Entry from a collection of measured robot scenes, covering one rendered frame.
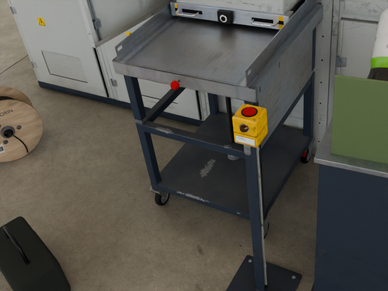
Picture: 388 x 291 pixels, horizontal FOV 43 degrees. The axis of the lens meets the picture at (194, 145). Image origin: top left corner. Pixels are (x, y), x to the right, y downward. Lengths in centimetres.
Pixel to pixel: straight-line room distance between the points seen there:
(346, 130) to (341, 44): 83
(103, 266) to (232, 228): 61
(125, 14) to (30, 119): 103
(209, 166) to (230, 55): 70
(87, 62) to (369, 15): 175
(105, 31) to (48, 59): 132
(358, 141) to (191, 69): 67
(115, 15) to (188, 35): 34
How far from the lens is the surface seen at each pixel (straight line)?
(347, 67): 232
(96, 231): 249
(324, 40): 232
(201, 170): 240
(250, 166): 162
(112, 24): 222
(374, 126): 148
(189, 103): 287
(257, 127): 147
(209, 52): 194
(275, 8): 200
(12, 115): 297
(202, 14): 215
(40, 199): 278
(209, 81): 177
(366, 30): 222
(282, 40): 193
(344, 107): 146
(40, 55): 352
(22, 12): 342
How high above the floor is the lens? 178
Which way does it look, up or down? 39 degrees down
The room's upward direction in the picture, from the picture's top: 9 degrees counter-clockwise
